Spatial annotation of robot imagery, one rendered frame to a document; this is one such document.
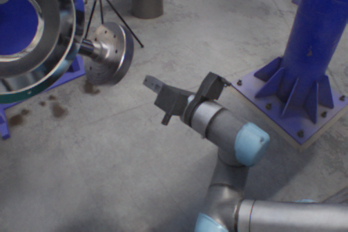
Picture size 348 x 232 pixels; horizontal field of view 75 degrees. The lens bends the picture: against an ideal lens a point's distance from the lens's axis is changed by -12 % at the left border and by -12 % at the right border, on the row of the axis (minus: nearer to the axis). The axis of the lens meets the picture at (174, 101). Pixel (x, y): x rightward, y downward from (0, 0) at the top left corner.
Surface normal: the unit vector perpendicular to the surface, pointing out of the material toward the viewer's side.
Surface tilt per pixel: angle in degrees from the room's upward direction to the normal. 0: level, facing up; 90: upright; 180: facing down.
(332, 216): 27
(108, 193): 0
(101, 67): 49
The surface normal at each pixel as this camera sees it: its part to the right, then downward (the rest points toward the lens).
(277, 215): -0.43, -0.70
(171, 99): -0.58, -0.11
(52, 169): 0.00, -0.70
